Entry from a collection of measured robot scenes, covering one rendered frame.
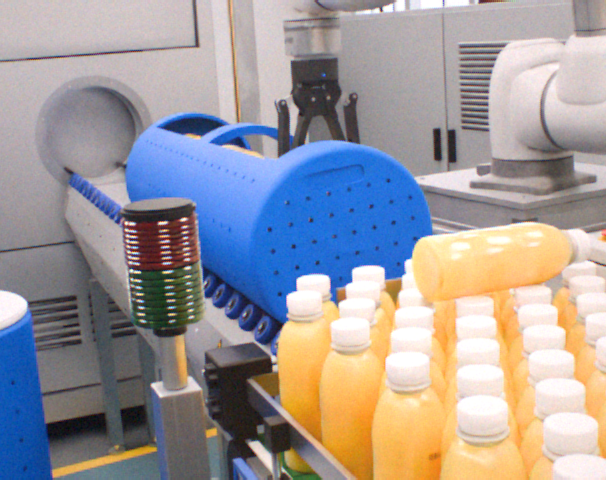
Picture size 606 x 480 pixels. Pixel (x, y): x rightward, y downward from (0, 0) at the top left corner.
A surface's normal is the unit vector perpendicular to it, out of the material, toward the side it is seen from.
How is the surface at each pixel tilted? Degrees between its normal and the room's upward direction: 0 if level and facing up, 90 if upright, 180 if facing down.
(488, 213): 90
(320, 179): 90
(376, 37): 90
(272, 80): 90
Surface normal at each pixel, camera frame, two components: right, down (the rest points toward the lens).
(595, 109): -0.83, 0.12
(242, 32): 0.36, 0.18
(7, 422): 0.84, 0.07
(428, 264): -0.92, 0.16
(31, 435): 0.96, 0.00
